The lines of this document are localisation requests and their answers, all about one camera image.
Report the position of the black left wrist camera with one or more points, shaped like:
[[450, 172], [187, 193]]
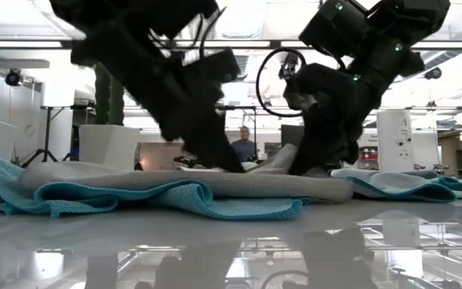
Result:
[[215, 64]]

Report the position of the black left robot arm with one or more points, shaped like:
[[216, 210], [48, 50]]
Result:
[[155, 14]]

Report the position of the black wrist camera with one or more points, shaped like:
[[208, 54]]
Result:
[[215, 64], [289, 64]]

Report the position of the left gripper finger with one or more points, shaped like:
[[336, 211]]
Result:
[[211, 144]]

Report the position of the black table stand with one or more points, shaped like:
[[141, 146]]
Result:
[[47, 136]]

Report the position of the black ceiling spotlight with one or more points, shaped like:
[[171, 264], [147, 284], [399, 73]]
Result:
[[433, 73], [13, 77]]

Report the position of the long LED light bar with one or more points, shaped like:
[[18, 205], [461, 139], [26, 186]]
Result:
[[18, 44]]

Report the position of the brown partition panel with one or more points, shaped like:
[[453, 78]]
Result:
[[155, 156]]

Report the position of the white pillar cabinet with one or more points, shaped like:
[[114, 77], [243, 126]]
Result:
[[393, 140]]

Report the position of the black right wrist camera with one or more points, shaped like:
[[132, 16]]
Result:
[[289, 64]]

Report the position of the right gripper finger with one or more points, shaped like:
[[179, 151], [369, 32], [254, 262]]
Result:
[[327, 148]]

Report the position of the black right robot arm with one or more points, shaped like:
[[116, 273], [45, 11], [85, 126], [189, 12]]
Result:
[[375, 28]]

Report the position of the black computer monitor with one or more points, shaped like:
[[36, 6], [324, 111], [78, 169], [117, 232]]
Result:
[[291, 134]]

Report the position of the grey microfiber towel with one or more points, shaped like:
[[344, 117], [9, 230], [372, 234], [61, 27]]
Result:
[[235, 184]]

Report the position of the red storage shelf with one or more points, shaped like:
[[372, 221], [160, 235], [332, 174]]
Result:
[[369, 158]]

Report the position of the teal microfiber towel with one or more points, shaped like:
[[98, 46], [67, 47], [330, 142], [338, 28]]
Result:
[[94, 196]]

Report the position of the light blue microfiber towel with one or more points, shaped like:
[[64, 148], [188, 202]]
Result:
[[395, 182]]

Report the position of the person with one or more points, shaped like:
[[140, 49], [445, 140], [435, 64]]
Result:
[[244, 148]]

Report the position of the light wooden cabinet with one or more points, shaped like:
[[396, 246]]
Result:
[[451, 156]]

